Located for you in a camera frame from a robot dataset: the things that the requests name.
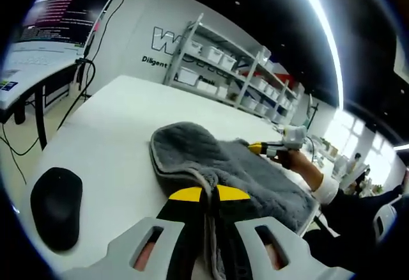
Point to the grey metal shelf rack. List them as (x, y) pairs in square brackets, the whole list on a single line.
[(252, 69)]

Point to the white chest device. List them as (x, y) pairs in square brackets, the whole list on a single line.
[(386, 219)]

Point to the person's right hand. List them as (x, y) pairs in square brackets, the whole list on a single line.
[(295, 161)]

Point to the long ceiling light strip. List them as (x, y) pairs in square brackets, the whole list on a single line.
[(329, 43)]

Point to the row of white storage bins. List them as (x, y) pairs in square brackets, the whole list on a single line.
[(217, 54)]

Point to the side desk with black legs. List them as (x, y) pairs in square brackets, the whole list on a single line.
[(40, 117)]

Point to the black computer mouse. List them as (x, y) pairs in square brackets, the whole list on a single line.
[(56, 209)]

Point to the person's black jacket torso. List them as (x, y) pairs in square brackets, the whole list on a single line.
[(338, 248)]

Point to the grey fluffy towel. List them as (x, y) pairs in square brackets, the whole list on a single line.
[(255, 177)]

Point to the thin tall stand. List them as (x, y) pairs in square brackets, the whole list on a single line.
[(311, 110)]

